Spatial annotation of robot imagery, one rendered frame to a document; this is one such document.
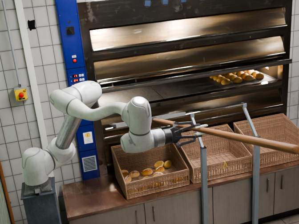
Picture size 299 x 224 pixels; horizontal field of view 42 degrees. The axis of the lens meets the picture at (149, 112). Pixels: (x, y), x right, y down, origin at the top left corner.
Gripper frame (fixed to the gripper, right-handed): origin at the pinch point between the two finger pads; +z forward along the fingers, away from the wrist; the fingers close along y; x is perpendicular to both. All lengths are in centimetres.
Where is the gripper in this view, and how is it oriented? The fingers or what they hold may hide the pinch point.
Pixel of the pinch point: (201, 130)
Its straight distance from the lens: 200.3
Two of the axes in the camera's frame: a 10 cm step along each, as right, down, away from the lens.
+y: 1.5, 9.9, 0.8
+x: 2.5, 0.4, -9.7
